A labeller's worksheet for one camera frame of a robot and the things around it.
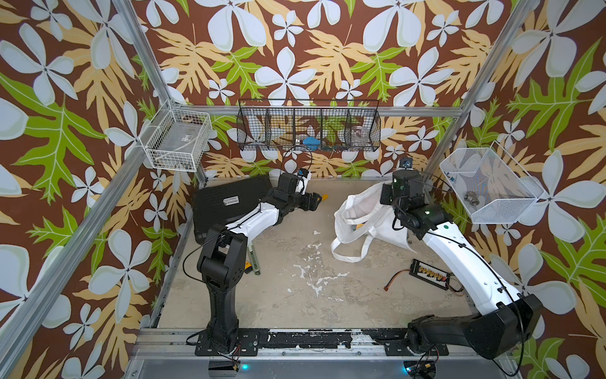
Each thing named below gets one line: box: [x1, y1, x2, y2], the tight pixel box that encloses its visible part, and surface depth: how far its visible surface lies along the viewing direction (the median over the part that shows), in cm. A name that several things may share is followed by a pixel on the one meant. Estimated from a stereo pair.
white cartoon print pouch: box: [331, 181, 417, 263], surface depth 89 cm
